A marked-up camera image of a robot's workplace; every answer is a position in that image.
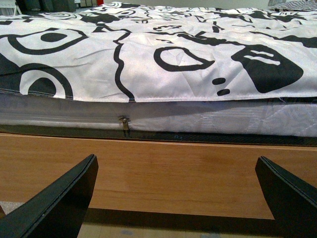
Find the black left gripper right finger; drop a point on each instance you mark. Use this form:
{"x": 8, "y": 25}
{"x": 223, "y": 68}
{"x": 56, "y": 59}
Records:
{"x": 291, "y": 200}

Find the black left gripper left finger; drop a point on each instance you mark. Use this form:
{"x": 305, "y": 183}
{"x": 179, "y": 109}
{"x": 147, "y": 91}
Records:
{"x": 58, "y": 210}

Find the white quilted mattress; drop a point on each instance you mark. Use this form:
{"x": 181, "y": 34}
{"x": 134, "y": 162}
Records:
{"x": 287, "y": 117}

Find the black and white patterned quilt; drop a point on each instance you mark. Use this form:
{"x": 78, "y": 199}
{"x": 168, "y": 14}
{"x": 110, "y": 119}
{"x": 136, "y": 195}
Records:
{"x": 121, "y": 52}

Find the metal mattress zipper pull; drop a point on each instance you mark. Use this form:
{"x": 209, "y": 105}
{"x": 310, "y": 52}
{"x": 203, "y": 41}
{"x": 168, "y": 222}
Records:
{"x": 125, "y": 125}

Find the wooden bed frame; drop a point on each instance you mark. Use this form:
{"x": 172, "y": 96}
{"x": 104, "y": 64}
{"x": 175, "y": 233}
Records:
{"x": 179, "y": 178}

